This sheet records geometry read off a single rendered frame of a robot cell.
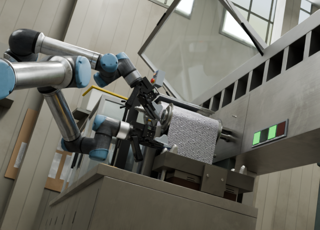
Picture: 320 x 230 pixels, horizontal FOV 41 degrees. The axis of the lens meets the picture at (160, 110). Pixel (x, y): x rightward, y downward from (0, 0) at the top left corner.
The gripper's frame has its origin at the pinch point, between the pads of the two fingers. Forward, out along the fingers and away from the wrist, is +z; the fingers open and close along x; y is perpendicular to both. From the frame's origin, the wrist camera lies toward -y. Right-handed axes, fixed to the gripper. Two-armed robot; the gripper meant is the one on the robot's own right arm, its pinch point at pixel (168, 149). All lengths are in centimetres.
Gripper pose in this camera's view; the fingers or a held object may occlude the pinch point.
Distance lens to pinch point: 194.3
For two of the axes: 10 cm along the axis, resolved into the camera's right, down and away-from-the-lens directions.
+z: 9.3, 3.0, 2.3
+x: -3.0, 2.5, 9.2
